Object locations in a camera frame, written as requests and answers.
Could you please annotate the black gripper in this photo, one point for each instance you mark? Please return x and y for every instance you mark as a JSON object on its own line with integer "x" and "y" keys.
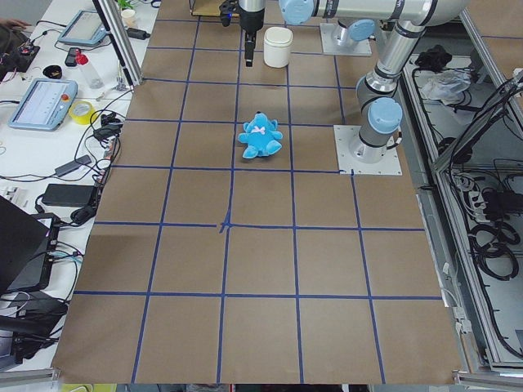
{"x": 250, "y": 20}

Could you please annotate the white trash can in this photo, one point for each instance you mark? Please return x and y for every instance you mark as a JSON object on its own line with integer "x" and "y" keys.
{"x": 277, "y": 47}

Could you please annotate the blue teddy bear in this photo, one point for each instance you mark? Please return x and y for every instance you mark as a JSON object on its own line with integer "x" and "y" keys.
{"x": 261, "y": 136}

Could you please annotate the white paper cup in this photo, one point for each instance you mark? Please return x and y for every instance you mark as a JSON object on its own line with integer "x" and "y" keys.
{"x": 129, "y": 17}

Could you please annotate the clear bottle red cap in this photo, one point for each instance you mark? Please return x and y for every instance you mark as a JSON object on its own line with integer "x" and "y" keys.
{"x": 90, "y": 74}

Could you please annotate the far blue teach pendant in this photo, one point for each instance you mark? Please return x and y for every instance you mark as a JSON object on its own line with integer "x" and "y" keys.
{"x": 85, "y": 30}

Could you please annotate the blue teach pendant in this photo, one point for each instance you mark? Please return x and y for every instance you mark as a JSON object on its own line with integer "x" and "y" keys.
{"x": 85, "y": 30}
{"x": 45, "y": 105}

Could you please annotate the yellow tape roll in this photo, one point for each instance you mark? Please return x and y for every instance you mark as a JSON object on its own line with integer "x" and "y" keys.
{"x": 82, "y": 112}

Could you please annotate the black cloth bundle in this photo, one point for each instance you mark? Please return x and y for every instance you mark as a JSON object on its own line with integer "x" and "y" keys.
{"x": 434, "y": 59}

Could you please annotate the black round dish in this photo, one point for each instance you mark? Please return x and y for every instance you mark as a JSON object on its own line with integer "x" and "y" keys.
{"x": 53, "y": 72}

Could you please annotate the crumpled white cloth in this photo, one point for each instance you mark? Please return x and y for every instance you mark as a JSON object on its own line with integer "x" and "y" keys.
{"x": 447, "y": 87}

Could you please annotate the grey usb hub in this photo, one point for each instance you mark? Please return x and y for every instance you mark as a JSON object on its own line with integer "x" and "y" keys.
{"x": 73, "y": 165}

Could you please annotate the near blue teach pendant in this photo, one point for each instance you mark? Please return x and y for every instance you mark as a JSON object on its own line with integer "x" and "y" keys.
{"x": 45, "y": 105}

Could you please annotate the black power adapter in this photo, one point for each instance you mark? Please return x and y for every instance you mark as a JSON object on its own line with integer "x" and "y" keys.
{"x": 63, "y": 195}

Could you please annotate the black laptop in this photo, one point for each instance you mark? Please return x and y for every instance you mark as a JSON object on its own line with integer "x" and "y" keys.
{"x": 27, "y": 241}

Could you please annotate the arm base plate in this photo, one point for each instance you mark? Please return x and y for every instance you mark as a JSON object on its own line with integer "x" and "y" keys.
{"x": 354, "y": 157}
{"x": 330, "y": 48}

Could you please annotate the aluminium frame post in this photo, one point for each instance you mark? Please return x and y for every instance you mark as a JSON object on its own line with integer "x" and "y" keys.
{"x": 110, "y": 16}

